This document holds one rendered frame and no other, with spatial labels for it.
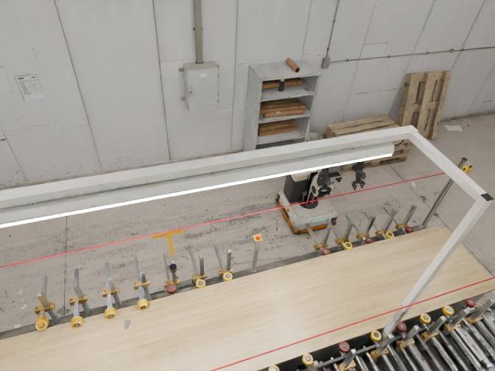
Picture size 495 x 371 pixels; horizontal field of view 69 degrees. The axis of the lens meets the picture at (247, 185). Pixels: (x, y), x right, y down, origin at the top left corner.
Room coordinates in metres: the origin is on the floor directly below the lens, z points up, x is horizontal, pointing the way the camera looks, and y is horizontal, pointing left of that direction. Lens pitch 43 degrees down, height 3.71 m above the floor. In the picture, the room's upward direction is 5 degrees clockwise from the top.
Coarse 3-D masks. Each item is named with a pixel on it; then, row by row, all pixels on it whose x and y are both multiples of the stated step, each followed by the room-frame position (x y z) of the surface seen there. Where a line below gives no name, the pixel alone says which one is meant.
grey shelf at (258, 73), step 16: (256, 64) 4.74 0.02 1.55; (272, 64) 4.79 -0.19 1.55; (304, 64) 4.89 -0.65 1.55; (256, 80) 4.43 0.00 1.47; (304, 80) 4.99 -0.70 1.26; (256, 96) 4.38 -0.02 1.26; (272, 96) 4.42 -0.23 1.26; (288, 96) 4.49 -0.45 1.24; (304, 96) 4.94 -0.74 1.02; (256, 112) 4.33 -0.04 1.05; (304, 112) 4.70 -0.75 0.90; (256, 128) 4.32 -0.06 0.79; (304, 128) 4.77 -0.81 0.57; (256, 144) 4.33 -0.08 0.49; (272, 144) 4.85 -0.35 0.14; (288, 144) 4.89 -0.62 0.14
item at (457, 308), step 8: (480, 296) 1.95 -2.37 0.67; (456, 304) 1.83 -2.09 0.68; (464, 304) 1.89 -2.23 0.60; (432, 312) 1.73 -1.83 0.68; (440, 312) 1.78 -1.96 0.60; (456, 312) 1.96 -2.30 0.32; (408, 320) 1.62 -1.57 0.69; (416, 320) 1.67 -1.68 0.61; (432, 320) 1.84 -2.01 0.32; (408, 328) 1.70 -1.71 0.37; (360, 336) 1.42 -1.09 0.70; (368, 336) 1.47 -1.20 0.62; (336, 344) 1.33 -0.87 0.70; (352, 344) 1.41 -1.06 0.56; (360, 344) 1.47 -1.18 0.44; (368, 344) 1.56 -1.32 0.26; (320, 352) 1.28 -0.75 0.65; (328, 352) 1.31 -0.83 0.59; (336, 352) 1.35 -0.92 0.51; (296, 360) 1.19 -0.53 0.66; (320, 360) 1.35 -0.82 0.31; (328, 360) 1.38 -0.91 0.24; (280, 368) 1.14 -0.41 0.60; (288, 368) 1.17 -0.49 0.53; (296, 368) 1.25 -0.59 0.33; (304, 368) 1.29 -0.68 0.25
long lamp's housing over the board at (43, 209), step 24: (384, 144) 1.91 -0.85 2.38; (240, 168) 1.55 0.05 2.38; (264, 168) 1.57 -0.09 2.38; (288, 168) 1.62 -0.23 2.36; (312, 168) 1.67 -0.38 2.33; (96, 192) 1.26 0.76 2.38; (120, 192) 1.27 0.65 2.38; (144, 192) 1.30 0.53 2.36; (168, 192) 1.34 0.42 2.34; (0, 216) 1.05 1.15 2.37; (24, 216) 1.08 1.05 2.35
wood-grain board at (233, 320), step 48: (384, 240) 2.36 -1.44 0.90; (432, 240) 2.42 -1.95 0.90; (240, 288) 1.67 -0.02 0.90; (288, 288) 1.71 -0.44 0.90; (336, 288) 1.75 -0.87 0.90; (384, 288) 1.80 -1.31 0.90; (432, 288) 1.84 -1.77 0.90; (480, 288) 1.89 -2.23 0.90; (48, 336) 1.11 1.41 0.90; (96, 336) 1.14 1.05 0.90; (144, 336) 1.17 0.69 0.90; (192, 336) 1.20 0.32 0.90; (240, 336) 1.24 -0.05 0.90; (288, 336) 1.27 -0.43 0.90; (336, 336) 1.31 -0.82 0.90
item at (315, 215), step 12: (288, 204) 3.36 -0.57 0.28; (312, 204) 3.40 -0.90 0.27; (324, 204) 3.41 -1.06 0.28; (288, 216) 3.23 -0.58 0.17; (300, 216) 3.15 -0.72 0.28; (312, 216) 3.17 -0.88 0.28; (324, 216) 3.19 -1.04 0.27; (336, 216) 3.24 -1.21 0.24; (300, 228) 3.04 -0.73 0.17; (312, 228) 3.12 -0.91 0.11
